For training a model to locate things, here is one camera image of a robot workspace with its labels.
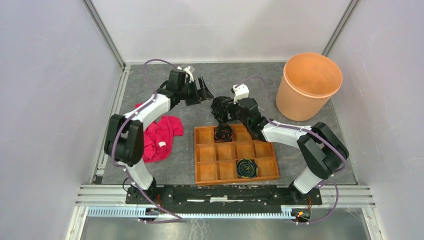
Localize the red crumpled cloth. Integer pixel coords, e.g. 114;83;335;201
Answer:
135;115;184;163

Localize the blue yellow rolled tie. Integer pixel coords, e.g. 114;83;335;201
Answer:
235;158;258;179

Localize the orange plastic trash bin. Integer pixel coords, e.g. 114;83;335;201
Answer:
275;52;343;122

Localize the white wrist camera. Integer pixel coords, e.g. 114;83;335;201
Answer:
177;65;195;83
231;83;250;104

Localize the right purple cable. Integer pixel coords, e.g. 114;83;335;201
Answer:
239;75;348;225

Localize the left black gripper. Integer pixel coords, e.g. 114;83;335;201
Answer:
178;77;215;107

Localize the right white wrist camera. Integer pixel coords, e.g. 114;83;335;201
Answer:
231;83;250;104

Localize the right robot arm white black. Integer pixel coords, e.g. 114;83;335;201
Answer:
227;97;349;204

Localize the black orange rolled tie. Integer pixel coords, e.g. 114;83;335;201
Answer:
213;123;233;143

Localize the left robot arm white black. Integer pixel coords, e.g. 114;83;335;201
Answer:
103;68;214;204

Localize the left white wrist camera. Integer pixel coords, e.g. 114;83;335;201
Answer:
177;65;195;83

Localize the black plastic trash bag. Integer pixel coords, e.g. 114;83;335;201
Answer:
211;96;234;124

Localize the orange wooden compartment tray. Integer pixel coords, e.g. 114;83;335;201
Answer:
194;124;280;186

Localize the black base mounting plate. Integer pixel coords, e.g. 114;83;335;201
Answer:
125;184;323;215

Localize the aluminium frame rail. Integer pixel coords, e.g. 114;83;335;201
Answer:
76;184;376;208

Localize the blue slotted cable duct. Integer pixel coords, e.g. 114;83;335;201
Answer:
87;206;295;220

